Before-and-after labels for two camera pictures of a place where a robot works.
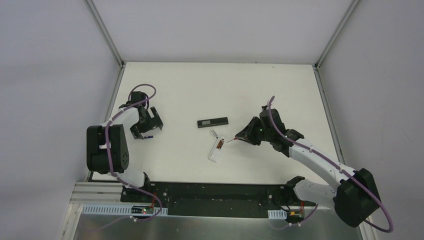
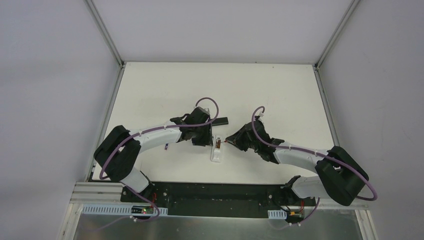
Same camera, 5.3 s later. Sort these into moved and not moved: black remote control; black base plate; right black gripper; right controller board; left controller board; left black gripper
Moved: right black gripper; left black gripper
Not moved: black remote control; left controller board; right controller board; black base plate
